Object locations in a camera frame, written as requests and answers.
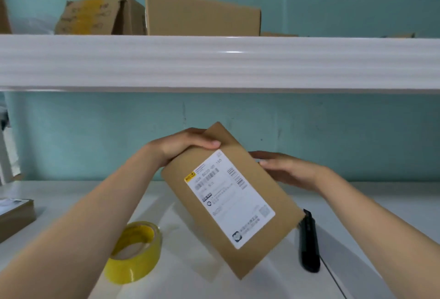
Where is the flat brown cardboard parcel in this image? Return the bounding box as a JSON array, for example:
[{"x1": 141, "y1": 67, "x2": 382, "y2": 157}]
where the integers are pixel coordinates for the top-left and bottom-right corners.
[{"x1": 0, "y1": 198, "x2": 37, "y2": 243}]

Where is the person's right forearm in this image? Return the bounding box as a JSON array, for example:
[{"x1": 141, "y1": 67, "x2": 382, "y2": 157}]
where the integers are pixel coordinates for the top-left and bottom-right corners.
[{"x1": 314, "y1": 166, "x2": 440, "y2": 299}]

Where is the person's left hand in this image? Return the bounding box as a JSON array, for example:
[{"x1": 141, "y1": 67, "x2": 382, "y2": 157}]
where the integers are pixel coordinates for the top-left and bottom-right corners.
[{"x1": 148, "y1": 128, "x2": 221, "y2": 168}]

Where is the yellow packing tape roll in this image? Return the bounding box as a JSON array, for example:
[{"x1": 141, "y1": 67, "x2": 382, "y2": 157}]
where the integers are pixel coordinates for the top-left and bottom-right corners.
[{"x1": 104, "y1": 221, "x2": 162, "y2": 285}]

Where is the white shelf board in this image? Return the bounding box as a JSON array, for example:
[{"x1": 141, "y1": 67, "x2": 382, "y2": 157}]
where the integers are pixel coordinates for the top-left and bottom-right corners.
[{"x1": 0, "y1": 33, "x2": 440, "y2": 94}]

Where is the person's left forearm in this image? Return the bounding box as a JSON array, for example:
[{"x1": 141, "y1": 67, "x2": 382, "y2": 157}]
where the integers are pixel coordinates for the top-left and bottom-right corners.
[{"x1": 0, "y1": 142, "x2": 165, "y2": 299}]

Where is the white shelf upright post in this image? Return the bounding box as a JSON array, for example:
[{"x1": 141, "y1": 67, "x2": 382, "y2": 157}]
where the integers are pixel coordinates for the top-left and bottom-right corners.
[{"x1": 0, "y1": 127, "x2": 22, "y2": 186}]

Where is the brown cardboard parcel with label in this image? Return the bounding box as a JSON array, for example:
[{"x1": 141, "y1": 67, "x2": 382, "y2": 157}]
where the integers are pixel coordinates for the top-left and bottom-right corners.
[{"x1": 161, "y1": 122, "x2": 305, "y2": 280}]

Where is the plain brown cardboard box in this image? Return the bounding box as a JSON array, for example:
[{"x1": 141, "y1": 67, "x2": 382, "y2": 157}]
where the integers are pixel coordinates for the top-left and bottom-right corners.
[{"x1": 143, "y1": 0, "x2": 262, "y2": 37}]

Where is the person's right hand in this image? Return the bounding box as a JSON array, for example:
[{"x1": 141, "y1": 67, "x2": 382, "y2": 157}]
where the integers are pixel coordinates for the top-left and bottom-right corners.
[{"x1": 248, "y1": 151, "x2": 331, "y2": 195}]

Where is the taped worn cardboard box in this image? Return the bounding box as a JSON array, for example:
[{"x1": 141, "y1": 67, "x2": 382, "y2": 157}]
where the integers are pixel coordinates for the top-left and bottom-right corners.
[{"x1": 54, "y1": 0, "x2": 146, "y2": 36}]

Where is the black utility knife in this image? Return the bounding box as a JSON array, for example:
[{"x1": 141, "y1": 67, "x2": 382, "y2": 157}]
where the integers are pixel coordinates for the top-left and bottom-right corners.
[{"x1": 298, "y1": 209, "x2": 321, "y2": 273}]

